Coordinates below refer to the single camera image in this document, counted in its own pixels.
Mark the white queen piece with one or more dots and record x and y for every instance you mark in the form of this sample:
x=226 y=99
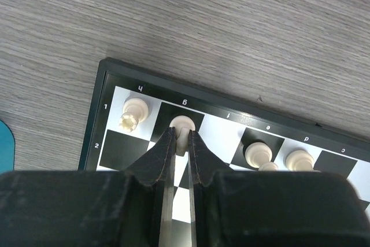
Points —
x=300 y=160

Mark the white knight piece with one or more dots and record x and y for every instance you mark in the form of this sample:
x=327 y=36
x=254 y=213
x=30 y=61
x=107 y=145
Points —
x=183 y=125

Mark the white rook piece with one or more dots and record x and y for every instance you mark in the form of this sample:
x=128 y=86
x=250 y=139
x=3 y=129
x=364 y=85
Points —
x=135 y=111

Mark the blue plastic tray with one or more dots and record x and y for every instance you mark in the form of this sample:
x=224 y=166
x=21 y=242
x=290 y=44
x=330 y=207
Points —
x=7 y=148

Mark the black white chess board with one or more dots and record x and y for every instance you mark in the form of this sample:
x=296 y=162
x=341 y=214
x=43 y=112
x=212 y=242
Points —
x=227 y=126

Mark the white king piece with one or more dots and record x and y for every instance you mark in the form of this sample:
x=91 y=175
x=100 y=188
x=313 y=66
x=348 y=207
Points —
x=259 y=155

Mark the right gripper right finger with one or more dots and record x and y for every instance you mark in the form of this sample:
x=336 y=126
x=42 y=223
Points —
x=203 y=164

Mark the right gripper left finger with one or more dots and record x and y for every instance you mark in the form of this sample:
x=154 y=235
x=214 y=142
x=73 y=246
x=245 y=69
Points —
x=148 y=211

